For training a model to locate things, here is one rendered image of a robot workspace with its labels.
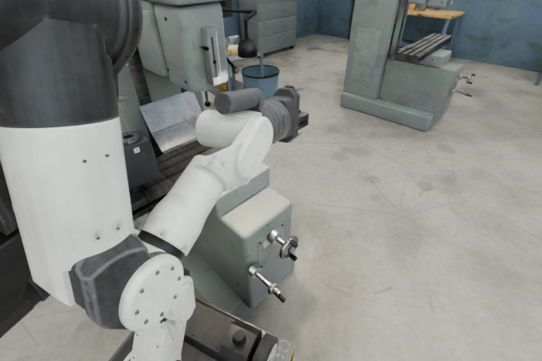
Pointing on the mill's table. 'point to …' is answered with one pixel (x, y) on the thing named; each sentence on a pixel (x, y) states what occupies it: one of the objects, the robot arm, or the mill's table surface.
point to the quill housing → (190, 43)
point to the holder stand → (139, 159)
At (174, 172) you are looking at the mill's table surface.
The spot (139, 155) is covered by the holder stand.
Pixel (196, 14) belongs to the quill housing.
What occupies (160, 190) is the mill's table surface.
